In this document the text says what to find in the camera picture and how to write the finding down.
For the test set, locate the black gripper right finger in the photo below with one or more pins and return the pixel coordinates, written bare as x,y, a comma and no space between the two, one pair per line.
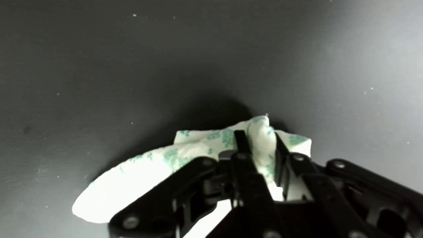
313,206

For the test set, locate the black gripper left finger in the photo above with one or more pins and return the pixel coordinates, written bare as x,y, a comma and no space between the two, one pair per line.
234,176

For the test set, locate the white green-patterned cloth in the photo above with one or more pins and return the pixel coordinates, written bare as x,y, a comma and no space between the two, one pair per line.
121,184

